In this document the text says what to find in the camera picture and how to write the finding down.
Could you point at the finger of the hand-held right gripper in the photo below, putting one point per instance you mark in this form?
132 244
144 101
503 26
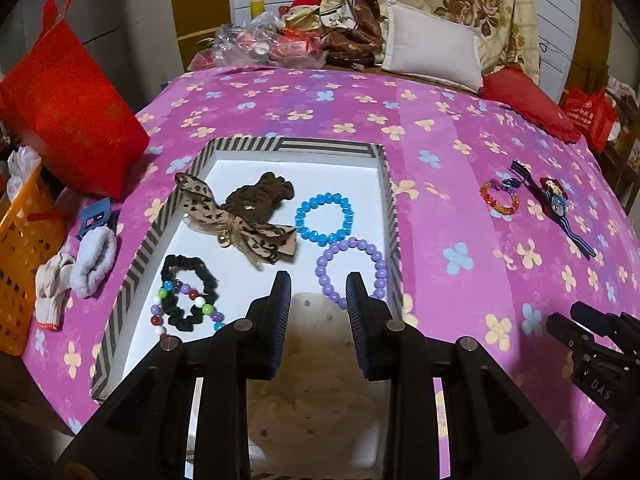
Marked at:
565 330
587 311

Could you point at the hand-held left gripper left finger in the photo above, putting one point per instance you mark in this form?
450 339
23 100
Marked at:
280 320

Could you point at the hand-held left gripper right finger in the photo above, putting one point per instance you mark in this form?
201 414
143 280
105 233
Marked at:
357 320

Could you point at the cream dotted organza scrunchie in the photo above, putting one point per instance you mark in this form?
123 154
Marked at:
315 360

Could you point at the striped cardboard box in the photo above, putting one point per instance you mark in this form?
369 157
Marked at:
235 170

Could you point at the black scrunchie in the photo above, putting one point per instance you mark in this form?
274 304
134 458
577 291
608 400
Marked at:
172 270

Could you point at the brown scrunchie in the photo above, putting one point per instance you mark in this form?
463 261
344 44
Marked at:
255 192

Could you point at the leopard print bow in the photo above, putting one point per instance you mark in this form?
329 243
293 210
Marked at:
200 205

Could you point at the small red shopping bag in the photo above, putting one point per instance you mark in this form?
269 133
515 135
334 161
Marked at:
590 115

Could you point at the white fluffy headband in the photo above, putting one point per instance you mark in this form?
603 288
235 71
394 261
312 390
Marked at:
92 260

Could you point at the pink floral bed sheet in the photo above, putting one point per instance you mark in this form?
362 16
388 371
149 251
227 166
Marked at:
450 135

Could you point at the blue hair claw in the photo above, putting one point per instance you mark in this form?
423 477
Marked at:
95 215

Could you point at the red frilled cushion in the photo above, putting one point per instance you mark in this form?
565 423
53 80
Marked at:
525 100

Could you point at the white knit gloves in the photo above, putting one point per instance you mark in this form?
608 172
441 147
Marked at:
50 285

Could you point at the orange plastic basket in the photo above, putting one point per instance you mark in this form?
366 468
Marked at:
20 260

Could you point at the clear plastic bag of packets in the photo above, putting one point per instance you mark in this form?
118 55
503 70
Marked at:
240 45

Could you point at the white pillow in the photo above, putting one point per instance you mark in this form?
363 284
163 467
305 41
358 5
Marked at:
430 45

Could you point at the white plastic bag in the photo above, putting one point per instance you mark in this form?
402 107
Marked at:
22 165

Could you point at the large red shopping bag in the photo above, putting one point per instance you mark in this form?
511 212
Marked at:
70 100

